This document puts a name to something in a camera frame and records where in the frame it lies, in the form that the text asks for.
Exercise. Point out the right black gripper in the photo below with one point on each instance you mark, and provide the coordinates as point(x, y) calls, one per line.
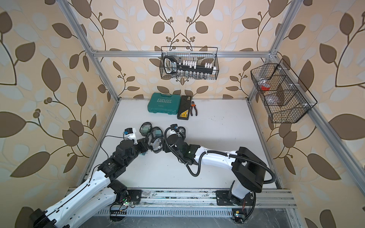
point(167, 141)

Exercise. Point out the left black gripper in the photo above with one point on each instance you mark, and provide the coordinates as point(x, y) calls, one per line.
point(143, 146)

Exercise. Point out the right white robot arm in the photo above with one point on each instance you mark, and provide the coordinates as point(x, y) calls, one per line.
point(250, 171)

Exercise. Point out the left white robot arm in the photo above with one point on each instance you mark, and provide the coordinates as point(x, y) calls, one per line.
point(100, 190)

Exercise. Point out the black yellow-label case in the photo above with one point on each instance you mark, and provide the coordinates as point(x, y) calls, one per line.
point(184, 108)

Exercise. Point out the green plastic tool case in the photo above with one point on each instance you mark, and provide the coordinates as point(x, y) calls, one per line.
point(163, 103)

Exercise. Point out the orange black pliers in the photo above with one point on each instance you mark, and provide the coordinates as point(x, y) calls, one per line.
point(193, 109)

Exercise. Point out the black socket set holder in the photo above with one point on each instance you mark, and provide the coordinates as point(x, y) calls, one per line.
point(188, 65)

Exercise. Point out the red item in basket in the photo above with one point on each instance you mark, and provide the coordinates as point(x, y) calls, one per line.
point(264, 85)

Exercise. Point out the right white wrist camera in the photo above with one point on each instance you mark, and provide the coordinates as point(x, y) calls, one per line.
point(172, 130)

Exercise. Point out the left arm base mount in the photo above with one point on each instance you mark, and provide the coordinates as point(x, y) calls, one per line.
point(125, 196)

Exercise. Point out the aluminium front rail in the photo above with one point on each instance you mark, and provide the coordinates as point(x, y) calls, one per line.
point(212, 198)

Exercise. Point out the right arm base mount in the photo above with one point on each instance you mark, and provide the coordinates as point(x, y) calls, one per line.
point(226, 198)

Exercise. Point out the back wire basket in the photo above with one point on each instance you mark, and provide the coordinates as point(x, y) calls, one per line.
point(203, 52)

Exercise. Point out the wire basket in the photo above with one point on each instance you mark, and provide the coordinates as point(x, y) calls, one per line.
point(203, 52)
point(289, 98)

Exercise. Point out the right wire basket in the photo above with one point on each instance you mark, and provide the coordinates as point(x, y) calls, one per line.
point(289, 98)

